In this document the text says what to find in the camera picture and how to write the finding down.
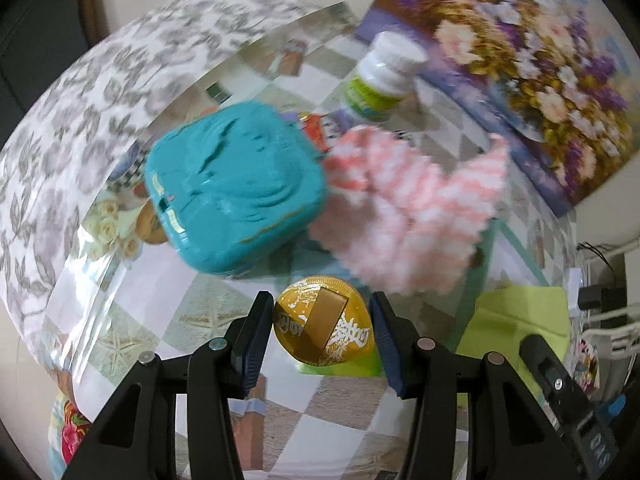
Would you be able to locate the checkered plastic table cover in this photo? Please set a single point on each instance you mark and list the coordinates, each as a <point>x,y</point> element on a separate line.
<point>200,310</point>

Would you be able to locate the teal plastic box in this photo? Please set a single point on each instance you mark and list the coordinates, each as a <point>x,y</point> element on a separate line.
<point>235,185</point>

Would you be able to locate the red snack packet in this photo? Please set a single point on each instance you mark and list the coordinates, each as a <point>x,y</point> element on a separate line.
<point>315,132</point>

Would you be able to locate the round gold foil packet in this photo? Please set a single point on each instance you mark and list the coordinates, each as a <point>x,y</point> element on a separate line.
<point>320,320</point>

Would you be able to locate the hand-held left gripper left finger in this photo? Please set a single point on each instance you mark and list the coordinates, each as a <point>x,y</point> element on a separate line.
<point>254,347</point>

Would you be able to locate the floral painting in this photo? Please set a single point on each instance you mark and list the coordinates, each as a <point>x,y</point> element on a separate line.
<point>525,70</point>

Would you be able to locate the dark door panel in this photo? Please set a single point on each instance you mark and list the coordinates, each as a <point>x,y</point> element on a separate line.
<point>35,35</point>

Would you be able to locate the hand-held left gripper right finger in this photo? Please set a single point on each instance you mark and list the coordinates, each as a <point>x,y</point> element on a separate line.
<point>388,352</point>

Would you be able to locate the grey leaf print cloth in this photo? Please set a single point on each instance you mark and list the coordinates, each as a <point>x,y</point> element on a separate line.
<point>75,135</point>

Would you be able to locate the pink white striped fuzzy sock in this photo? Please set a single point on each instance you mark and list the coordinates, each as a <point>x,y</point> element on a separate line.
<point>415,215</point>

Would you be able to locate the lime green cloth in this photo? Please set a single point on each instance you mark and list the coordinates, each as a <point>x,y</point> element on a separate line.
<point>510,320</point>

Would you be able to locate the colourful floral cloth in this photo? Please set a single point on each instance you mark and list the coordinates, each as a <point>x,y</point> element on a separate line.
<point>70,435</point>

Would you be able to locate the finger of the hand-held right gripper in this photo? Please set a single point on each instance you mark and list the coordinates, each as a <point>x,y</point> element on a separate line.
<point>542,360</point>

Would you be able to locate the white bottle with green label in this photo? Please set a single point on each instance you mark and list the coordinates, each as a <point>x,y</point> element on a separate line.
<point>382,80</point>

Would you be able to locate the black power adapter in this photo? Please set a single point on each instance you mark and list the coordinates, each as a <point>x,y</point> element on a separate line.
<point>597,297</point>

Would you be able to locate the brown wooden frame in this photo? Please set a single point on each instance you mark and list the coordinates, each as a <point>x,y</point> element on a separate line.
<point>95,5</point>

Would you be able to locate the clear bin with teal rim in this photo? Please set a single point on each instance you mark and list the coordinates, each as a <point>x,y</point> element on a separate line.
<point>479,280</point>

